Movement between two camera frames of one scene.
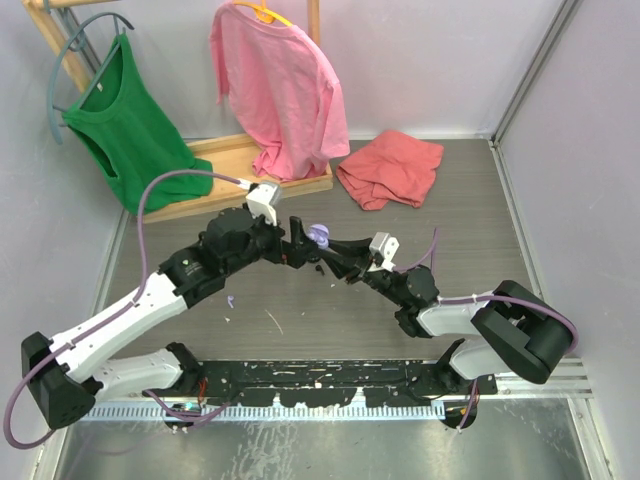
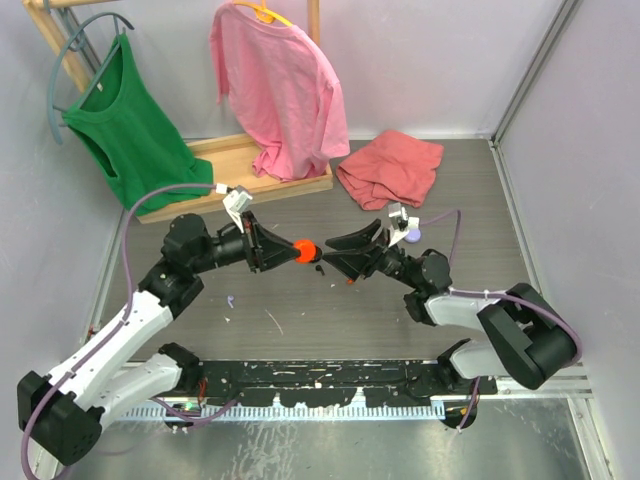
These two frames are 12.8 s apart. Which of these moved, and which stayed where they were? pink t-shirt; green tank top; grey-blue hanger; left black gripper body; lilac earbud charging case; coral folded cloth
Moved: lilac earbud charging case; left black gripper body
Stayed: green tank top; pink t-shirt; coral folded cloth; grey-blue hanger
